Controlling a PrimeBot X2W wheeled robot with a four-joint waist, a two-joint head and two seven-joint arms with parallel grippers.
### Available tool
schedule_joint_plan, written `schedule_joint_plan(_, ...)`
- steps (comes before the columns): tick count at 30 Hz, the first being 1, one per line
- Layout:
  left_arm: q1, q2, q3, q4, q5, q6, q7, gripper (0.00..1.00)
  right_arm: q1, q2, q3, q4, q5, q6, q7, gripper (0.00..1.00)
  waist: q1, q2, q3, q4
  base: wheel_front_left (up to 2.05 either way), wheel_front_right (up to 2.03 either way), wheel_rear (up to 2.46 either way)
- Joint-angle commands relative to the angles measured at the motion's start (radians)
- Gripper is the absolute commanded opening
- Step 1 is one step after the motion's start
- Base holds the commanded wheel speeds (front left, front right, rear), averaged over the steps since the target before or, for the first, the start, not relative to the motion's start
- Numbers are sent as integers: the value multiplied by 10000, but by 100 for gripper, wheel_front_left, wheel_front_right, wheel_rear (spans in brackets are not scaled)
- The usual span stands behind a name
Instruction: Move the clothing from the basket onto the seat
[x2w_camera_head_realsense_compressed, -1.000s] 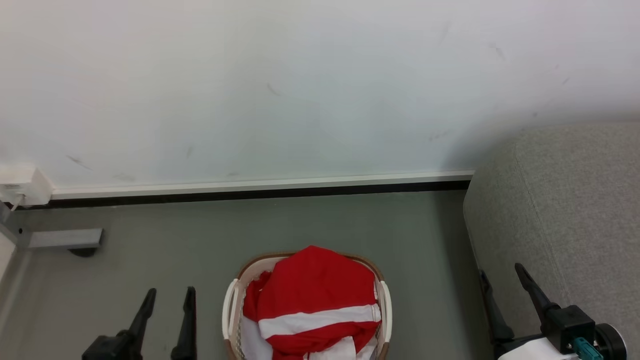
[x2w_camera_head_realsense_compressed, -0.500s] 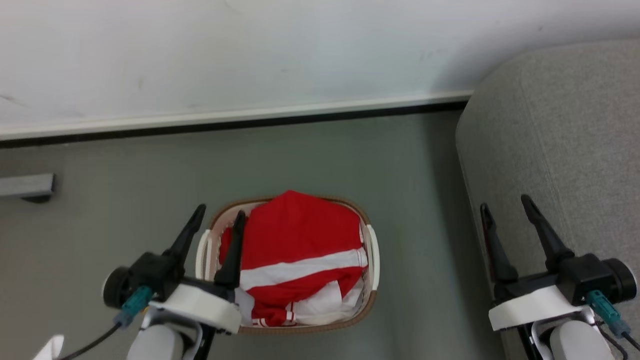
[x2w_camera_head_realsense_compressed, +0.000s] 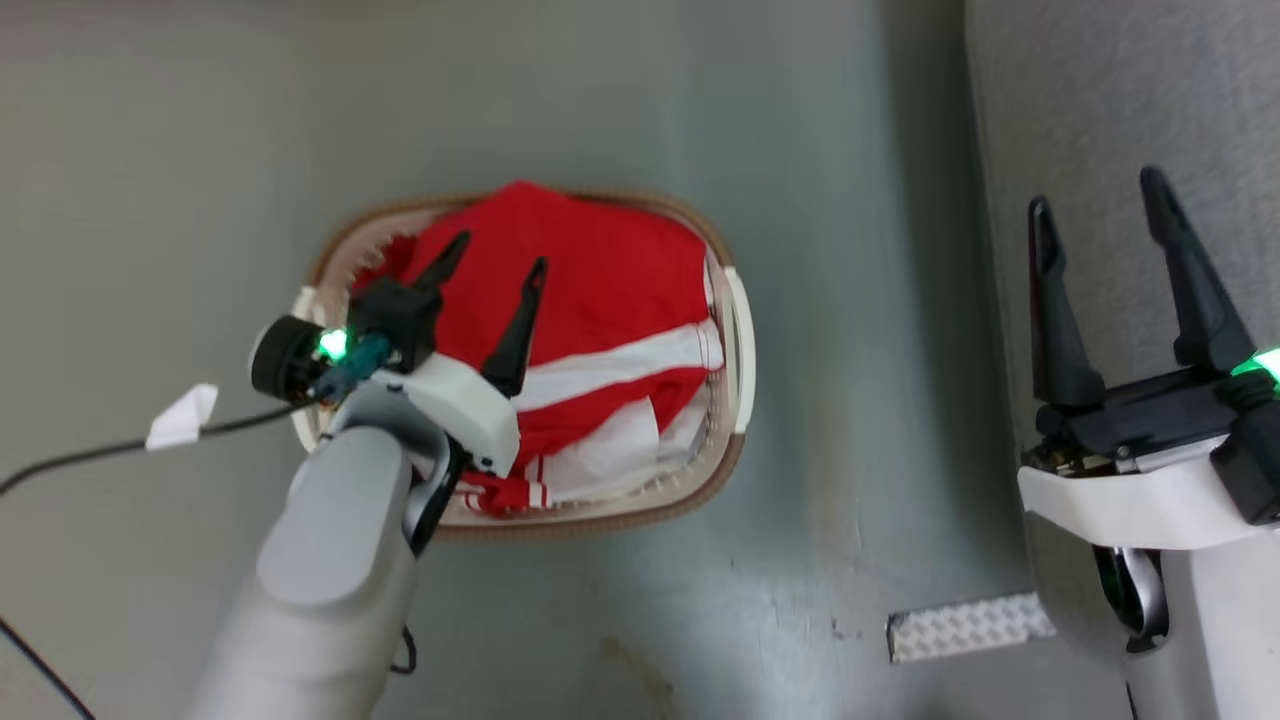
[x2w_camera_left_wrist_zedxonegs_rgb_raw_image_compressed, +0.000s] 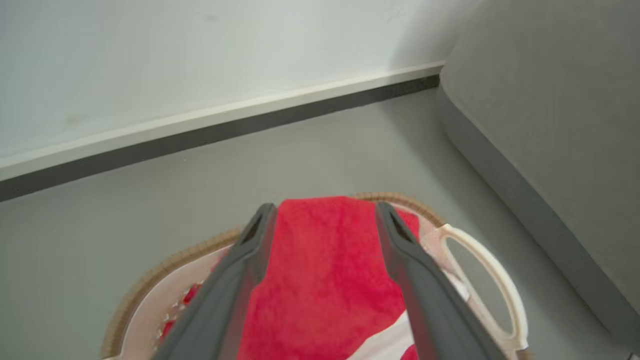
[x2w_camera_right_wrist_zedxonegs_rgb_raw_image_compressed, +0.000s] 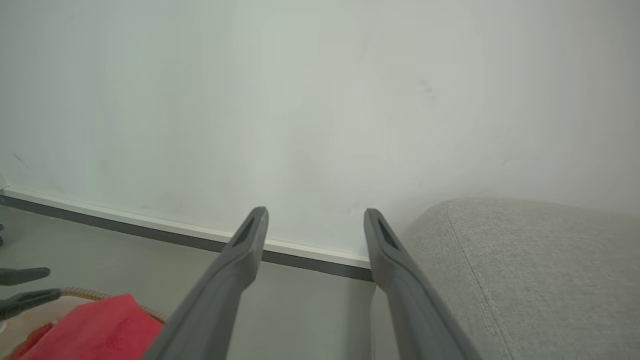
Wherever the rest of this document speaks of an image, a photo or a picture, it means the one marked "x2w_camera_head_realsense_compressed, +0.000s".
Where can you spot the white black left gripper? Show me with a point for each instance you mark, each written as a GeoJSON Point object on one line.
{"type": "Point", "coordinates": [465, 405]}

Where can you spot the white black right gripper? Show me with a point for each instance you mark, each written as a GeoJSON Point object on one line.
{"type": "Point", "coordinates": [1130, 470]}

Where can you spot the red white clothing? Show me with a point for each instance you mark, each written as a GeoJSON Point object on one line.
{"type": "Point", "coordinates": [610, 290]}

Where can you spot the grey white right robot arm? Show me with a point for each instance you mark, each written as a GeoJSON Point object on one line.
{"type": "Point", "coordinates": [1215, 640]}

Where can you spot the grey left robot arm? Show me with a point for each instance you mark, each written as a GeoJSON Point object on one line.
{"type": "Point", "coordinates": [330, 560]}

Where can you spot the white laundry basket brown rim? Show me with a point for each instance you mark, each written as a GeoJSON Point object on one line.
{"type": "Point", "coordinates": [735, 400]}

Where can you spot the grey fabric sofa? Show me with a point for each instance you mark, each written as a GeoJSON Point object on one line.
{"type": "Point", "coordinates": [1110, 120]}

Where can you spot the white paper tag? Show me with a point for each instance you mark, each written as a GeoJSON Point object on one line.
{"type": "Point", "coordinates": [182, 417]}

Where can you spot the silver diamond-plate floor strip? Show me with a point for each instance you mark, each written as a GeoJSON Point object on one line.
{"type": "Point", "coordinates": [968, 626]}

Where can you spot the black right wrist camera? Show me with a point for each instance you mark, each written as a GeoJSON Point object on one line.
{"type": "Point", "coordinates": [1255, 460]}

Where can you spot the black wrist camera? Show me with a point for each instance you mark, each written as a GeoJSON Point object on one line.
{"type": "Point", "coordinates": [285, 358]}
{"type": "Point", "coordinates": [1255, 460]}

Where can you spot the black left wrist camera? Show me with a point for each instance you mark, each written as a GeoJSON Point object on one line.
{"type": "Point", "coordinates": [285, 358]}

